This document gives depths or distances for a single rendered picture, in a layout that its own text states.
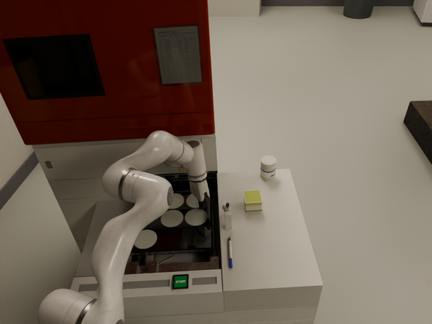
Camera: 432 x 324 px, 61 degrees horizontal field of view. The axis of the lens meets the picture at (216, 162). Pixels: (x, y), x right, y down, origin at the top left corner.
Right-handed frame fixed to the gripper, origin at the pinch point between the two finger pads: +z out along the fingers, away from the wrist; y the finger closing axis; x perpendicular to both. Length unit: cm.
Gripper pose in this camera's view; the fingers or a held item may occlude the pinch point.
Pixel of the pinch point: (202, 204)
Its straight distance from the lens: 168.1
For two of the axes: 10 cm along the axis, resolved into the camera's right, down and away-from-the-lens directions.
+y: 5.3, 4.1, -7.5
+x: 8.4, -3.7, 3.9
